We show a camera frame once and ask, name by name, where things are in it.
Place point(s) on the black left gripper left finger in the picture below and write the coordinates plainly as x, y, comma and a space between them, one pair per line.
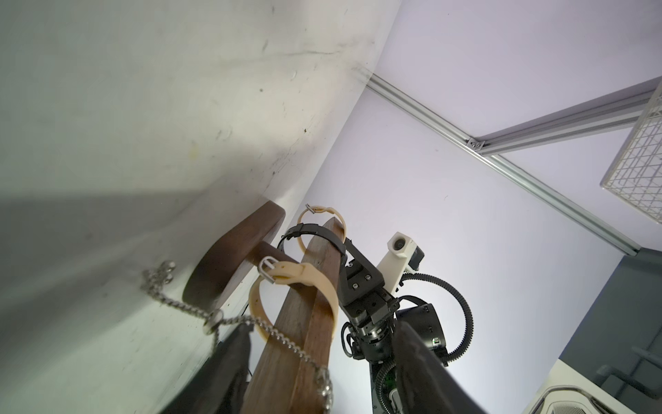
221, 383

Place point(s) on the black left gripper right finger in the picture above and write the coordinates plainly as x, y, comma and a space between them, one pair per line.
424, 385

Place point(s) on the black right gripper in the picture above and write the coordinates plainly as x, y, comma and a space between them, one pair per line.
369, 308

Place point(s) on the wooden watch stand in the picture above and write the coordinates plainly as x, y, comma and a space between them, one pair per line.
292, 375

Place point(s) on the black wrist watch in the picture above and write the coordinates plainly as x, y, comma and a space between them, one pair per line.
313, 230

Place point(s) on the beige wrist watch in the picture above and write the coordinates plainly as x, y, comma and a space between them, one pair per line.
301, 278
312, 213

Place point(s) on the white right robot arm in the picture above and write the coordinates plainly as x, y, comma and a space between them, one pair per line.
423, 318

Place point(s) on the white wire wall basket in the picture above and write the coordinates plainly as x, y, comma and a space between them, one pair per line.
634, 175

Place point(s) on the aluminium cage frame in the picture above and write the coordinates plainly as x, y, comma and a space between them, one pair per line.
559, 158

